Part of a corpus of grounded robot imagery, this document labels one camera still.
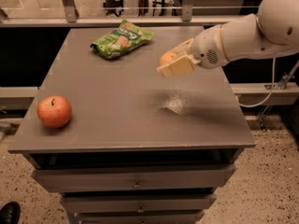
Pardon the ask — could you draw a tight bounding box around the bottom drawer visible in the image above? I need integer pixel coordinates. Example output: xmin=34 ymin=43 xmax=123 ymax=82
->
xmin=79 ymin=210 xmax=204 ymax=224

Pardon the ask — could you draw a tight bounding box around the drawer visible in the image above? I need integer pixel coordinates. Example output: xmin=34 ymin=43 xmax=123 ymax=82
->
xmin=32 ymin=164 xmax=235 ymax=193
xmin=61 ymin=194 xmax=216 ymax=213
xmin=79 ymin=210 xmax=204 ymax=224

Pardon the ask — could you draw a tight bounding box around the grey drawer cabinet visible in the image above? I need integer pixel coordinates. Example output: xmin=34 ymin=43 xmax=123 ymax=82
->
xmin=7 ymin=26 xmax=257 ymax=224

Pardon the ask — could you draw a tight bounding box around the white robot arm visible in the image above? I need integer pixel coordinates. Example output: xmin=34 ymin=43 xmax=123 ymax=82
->
xmin=157 ymin=0 xmax=299 ymax=77

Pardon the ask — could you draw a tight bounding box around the red apple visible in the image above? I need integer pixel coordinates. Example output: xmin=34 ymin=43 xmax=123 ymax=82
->
xmin=36 ymin=95 xmax=72 ymax=128

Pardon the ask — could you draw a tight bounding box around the green chip bag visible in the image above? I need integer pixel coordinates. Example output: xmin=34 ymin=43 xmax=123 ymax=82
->
xmin=91 ymin=20 xmax=154 ymax=60

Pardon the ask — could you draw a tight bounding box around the black shoe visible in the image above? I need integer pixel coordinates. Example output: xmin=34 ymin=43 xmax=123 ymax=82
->
xmin=0 ymin=202 xmax=21 ymax=224

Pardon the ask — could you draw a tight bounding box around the orange fruit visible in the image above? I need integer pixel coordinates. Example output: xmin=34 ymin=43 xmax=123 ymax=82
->
xmin=159 ymin=51 xmax=176 ymax=65

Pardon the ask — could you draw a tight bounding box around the white cable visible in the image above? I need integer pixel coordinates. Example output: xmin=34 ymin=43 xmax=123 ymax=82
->
xmin=235 ymin=57 xmax=278 ymax=108

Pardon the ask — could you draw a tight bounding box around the top drawer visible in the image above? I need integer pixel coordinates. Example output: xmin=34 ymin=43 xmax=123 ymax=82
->
xmin=32 ymin=164 xmax=235 ymax=193

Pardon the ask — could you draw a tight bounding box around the middle drawer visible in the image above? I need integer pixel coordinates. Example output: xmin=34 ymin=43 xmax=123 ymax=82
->
xmin=61 ymin=194 xmax=216 ymax=213

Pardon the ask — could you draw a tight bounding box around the metal railing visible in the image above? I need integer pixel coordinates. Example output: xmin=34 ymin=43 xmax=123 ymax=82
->
xmin=0 ymin=0 xmax=257 ymax=28

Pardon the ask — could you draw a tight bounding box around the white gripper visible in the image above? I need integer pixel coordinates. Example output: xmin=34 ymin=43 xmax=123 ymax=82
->
xmin=157 ymin=25 xmax=229 ymax=77

